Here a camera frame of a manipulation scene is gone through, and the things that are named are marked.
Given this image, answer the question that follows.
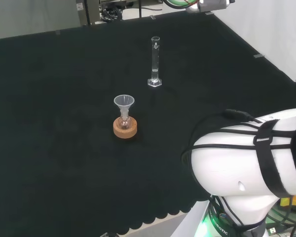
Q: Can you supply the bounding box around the clear glass graduated cylinder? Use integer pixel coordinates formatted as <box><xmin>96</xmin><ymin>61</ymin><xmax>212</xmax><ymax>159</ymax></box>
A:
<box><xmin>147</xmin><ymin>36</ymin><xmax>163</xmax><ymax>88</ymax></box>

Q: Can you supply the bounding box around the grey metal cabinet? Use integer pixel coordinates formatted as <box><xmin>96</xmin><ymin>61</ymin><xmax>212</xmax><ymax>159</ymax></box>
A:
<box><xmin>75</xmin><ymin>0</ymin><xmax>101</xmax><ymax>27</ymax></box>

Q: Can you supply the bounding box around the clear plastic funnel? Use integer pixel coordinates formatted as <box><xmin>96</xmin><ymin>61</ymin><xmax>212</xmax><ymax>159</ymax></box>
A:
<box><xmin>113</xmin><ymin>94</ymin><xmax>136</xmax><ymax>121</ymax></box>

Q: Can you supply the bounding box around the black cable bundle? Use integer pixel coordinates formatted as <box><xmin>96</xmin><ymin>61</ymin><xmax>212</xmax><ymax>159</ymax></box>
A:
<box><xmin>100</xmin><ymin>5</ymin><xmax>124</xmax><ymax>23</ymax></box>

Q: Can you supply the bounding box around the black bench cloth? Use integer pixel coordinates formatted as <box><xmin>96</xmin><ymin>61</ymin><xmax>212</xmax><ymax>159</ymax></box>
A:
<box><xmin>0</xmin><ymin>11</ymin><xmax>296</xmax><ymax>235</ymax></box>

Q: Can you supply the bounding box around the small round-bottom glass flask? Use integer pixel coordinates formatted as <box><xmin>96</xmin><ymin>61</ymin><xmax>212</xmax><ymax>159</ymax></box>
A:
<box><xmin>118</xmin><ymin>111</ymin><xmax>132</xmax><ymax>131</ymax></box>

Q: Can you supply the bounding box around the brown cork ring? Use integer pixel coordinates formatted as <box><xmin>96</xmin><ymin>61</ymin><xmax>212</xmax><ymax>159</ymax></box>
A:
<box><xmin>112</xmin><ymin>116</ymin><xmax>139</xmax><ymax>140</ymax></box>

